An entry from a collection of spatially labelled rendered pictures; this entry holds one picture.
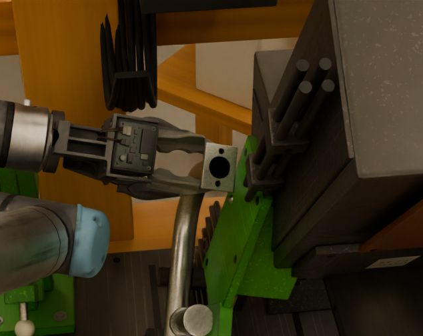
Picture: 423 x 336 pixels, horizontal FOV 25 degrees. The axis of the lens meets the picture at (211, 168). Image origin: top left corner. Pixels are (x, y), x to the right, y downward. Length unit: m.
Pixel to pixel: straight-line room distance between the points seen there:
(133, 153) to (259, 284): 0.22
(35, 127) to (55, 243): 0.16
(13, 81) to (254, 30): 2.20
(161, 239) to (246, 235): 0.50
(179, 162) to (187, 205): 1.88
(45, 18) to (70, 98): 0.13
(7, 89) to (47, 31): 2.22
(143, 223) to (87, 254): 0.59
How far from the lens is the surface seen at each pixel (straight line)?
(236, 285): 1.13
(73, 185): 1.49
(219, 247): 1.18
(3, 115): 1.08
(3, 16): 1.43
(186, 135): 1.12
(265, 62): 1.32
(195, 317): 1.17
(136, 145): 1.08
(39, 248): 0.93
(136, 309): 1.44
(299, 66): 0.72
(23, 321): 1.36
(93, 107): 1.41
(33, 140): 1.07
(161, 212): 1.62
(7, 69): 3.67
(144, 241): 1.57
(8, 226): 0.90
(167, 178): 1.14
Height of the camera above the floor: 1.95
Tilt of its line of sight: 39 degrees down
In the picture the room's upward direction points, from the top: straight up
